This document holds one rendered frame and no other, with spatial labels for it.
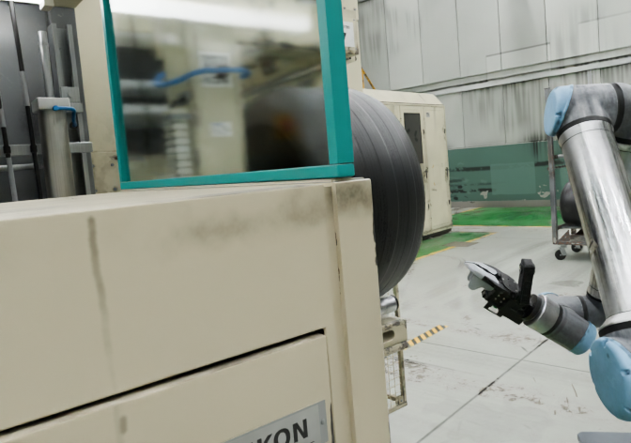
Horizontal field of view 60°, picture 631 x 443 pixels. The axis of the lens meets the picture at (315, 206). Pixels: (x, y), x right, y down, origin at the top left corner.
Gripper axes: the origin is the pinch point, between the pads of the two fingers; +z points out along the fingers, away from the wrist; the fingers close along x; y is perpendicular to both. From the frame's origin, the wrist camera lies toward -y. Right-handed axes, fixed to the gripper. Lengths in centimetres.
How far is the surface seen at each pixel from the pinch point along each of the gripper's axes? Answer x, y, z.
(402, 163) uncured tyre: -2.5, -13.9, 29.0
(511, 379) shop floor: 128, 106, -112
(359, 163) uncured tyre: -11.8, -12.0, 38.2
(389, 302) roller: -3.2, 20.2, 11.0
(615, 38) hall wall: 1063, -90, -343
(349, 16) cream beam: 64, -25, 60
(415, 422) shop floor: 77, 123, -62
